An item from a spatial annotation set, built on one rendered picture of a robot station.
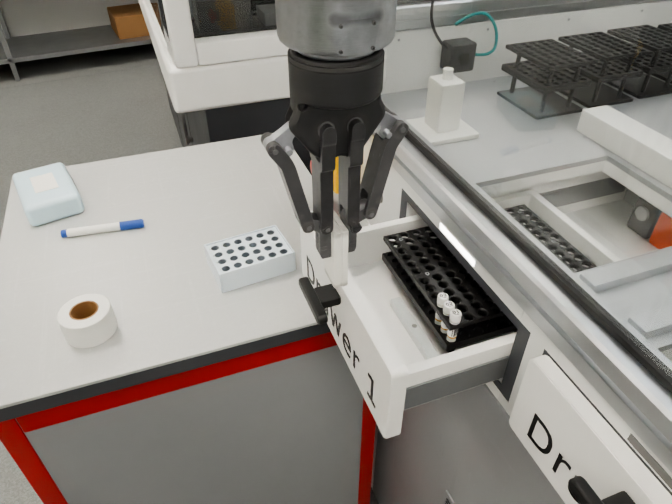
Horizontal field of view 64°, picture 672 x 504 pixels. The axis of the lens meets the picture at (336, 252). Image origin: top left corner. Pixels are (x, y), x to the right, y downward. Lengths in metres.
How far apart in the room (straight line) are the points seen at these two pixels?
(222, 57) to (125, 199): 0.40
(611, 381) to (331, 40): 0.35
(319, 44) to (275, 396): 0.63
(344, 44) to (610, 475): 0.40
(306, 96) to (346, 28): 0.06
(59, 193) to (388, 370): 0.76
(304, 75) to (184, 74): 0.90
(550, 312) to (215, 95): 0.98
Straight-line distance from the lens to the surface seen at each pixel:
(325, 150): 0.45
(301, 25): 0.40
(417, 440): 0.99
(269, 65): 1.34
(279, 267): 0.86
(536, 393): 0.57
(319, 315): 0.59
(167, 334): 0.81
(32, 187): 1.15
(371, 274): 0.76
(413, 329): 0.67
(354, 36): 0.40
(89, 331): 0.81
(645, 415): 0.51
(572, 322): 0.52
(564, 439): 0.57
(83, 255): 1.00
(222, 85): 1.33
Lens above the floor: 1.33
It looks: 38 degrees down
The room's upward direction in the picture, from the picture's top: straight up
